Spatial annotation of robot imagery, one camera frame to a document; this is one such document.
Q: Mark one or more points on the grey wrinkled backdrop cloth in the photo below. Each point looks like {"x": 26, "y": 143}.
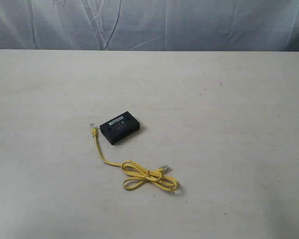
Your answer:
{"x": 150, "y": 25}

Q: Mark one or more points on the black rectangular adapter box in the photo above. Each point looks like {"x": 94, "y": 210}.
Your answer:
{"x": 119, "y": 127}

